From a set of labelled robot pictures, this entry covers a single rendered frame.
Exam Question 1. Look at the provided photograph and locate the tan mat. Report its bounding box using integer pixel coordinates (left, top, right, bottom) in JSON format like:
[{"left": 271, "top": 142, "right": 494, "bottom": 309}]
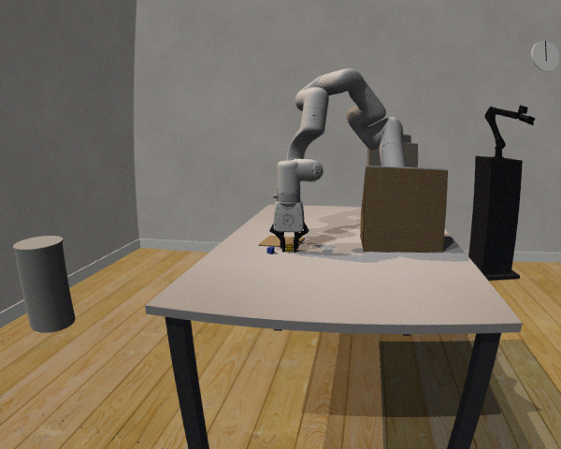
[{"left": 258, "top": 236, "right": 304, "bottom": 248}]

